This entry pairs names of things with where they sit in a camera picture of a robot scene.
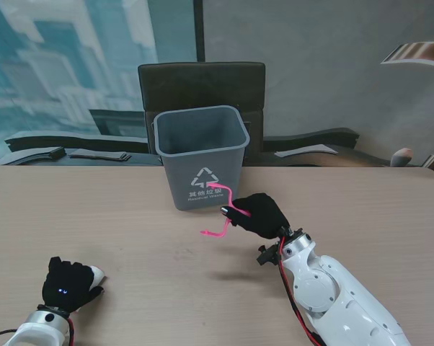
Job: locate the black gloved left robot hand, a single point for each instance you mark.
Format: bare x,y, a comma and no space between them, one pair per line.
67,284

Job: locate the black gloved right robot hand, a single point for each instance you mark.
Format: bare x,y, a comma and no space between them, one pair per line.
260,216

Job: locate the white lint roller refill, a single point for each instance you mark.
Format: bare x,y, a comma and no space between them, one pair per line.
97,275

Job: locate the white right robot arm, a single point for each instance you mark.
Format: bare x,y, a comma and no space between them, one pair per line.
332,299

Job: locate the grey plastic waste bin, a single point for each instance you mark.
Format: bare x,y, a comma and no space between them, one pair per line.
202,162

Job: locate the white paper sheet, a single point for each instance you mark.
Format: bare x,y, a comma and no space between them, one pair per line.
305,150

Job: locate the small black desk object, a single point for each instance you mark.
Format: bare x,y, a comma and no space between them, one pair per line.
55,153

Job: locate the dark paper stack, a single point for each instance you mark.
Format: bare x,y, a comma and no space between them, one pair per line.
98,156

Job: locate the black office chair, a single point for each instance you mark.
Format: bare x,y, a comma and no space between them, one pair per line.
202,86

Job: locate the black curved desk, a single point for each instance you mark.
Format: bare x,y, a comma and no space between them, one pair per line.
94,144

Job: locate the brown curved wooden board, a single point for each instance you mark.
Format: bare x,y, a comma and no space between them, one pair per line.
419,54

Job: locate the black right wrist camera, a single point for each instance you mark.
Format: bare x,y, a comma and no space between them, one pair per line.
268,255

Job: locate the black window post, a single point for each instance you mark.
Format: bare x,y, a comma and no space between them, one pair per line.
199,30

